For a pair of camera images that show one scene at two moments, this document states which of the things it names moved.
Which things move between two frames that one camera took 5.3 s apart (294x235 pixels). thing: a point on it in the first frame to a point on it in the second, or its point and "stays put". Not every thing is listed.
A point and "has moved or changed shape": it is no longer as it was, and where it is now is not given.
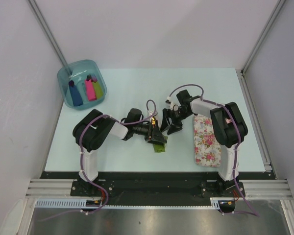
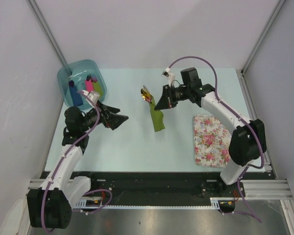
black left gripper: [157, 134] to [108, 118]
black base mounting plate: [156, 189] stays put
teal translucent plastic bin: [83, 82] stays put
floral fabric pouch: [207, 147] stays put
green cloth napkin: [159, 148] has moved or changed shape
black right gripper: [177, 126] to [163, 104]
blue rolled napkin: [77, 98] stays put
